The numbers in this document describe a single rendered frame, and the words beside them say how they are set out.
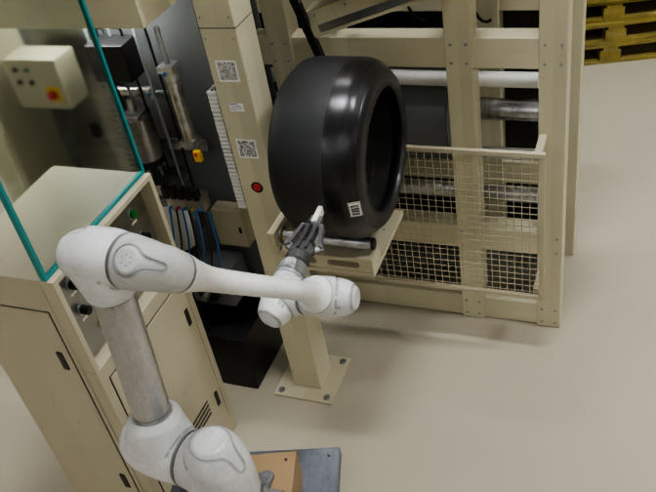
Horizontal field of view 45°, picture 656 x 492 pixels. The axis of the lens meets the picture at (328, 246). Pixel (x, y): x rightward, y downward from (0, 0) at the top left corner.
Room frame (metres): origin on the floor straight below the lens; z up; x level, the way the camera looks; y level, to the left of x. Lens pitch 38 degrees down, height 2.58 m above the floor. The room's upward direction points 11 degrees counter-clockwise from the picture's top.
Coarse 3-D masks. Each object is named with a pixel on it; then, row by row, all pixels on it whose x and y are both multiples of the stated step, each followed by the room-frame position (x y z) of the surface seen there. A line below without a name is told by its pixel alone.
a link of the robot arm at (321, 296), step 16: (192, 256) 1.49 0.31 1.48; (208, 272) 1.50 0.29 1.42; (224, 272) 1.54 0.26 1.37; (240, 272) 1.56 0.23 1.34; (192, 288) 1.45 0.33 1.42; (208, 288) 1.49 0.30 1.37; (224, 288) 1.52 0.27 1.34; (240, 288) 1.53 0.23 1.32; (256, 288) 1.54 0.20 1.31; (272, 288) 1.55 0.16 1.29; (288, 288) 1.56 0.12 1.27; (304, 288) 1.57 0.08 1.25; (320, 288) 1.60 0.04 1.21; (336, 288) 1.62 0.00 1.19; (352, 288) 1.62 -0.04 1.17; (304, 304) 1.60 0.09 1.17; (320, 304) 1.58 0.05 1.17; (336, 304) 1.59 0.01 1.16; (352, 304) 1.59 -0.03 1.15
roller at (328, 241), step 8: (288, 232) 2.27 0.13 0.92; (328, 240) 2.19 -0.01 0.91; (336, 240) 2.18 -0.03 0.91; (344, 240) 2.17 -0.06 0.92; (352, 240) 2.16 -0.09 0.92; (360, 240) 2.15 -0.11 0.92; (368, 240) 2.14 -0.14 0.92; (376, 240) 2.15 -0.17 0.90; (352, 248) 2.16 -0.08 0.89; (360, 248) 2.14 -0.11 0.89; (368, 248) 2.13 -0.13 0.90
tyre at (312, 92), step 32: (320, 64) 2.34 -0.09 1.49; (352, 64) 2.29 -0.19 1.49; (384, 64) 2.39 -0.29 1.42; (288, 96) 2.24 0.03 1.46; (320, 96) 2.19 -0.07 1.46; (352, 96) 2.16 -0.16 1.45; (384, 96) 2.53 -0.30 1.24; (288, 128) 2.15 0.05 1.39; (320, 128) 2.11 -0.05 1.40; (352, 128) 2.09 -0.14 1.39; (384, 128) 2.53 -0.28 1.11; (288, 160) 2.10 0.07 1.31; (320, 160) 2.06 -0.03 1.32; (352, 160) 2.04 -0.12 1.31; (384, 160) 2.48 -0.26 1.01; (288, 192) 2.08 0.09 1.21; (320, 192) 2.04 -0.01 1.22; (352, 192) 2.02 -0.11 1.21; (384, 192) 2.38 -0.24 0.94; (352, 224) 2.03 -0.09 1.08; (384, 224) 2.16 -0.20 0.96
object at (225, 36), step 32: (192, 0) 2.41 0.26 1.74; (224, 0) 2.36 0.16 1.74; (224, 32) 2.37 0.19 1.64; (256, 32) 2.46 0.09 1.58; (256, 64) 2.42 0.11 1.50; (224, 96) 2.40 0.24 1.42; (256, 96) 2.38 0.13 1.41; (256, 128) 2.36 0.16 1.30; (256, 160) 2.37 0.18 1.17; (256, 192) 2.39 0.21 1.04; (256, 224) 2.40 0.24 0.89; (288, 352) 2.41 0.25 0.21; (320, 352) 2.41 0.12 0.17; (320, 384) 2.36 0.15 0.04
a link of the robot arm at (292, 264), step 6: (288, 258) 1.82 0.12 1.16; (294, 258) 1.81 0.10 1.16; (282, 264) 1.80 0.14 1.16; (288, 264) 1.79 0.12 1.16; (294, 264) 1.79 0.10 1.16; (300, 264) 1.79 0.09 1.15; (276, 270) 1.79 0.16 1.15; (294, 270) 1.77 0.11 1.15; (300, 270) 1.78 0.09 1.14; (306, 270) 1.79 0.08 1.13; (300, 276) 1.76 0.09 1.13; (306, 276) 1.78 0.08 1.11
